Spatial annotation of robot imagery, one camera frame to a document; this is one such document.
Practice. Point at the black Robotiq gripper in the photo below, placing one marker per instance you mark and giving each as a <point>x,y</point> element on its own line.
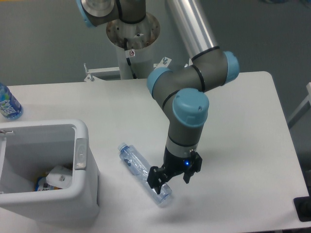
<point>174,166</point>

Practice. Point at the clear plastic bottle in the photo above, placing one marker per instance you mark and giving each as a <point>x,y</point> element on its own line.
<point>139,167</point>

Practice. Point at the white paper bag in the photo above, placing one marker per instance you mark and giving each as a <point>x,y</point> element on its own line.
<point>60,177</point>

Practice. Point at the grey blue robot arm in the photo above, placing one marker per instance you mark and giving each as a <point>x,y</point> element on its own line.
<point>181,95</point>

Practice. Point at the white trash can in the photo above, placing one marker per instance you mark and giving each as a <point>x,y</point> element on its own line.
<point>28,149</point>

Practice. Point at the black clamp at table corner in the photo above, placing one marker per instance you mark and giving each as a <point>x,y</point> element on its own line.
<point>303,208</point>

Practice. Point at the yellow blue snack wrapper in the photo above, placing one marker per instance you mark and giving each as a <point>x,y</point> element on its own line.
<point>42,185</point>

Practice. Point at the blue labelled water bottle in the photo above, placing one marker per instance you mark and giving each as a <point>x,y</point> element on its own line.
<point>10,107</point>

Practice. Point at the white middle frame bracket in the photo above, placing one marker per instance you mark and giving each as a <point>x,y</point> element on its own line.
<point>162,66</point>

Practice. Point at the white frame bracket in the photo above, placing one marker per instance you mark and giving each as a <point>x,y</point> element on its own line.
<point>101,74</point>
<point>162,66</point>

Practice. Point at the white right clamp bracket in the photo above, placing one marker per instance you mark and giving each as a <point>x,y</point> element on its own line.
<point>188,64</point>

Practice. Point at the white left frame bracket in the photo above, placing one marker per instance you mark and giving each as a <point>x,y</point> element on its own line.
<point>101,74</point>

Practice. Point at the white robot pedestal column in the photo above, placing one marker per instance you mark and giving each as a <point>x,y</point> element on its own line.
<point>134,45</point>

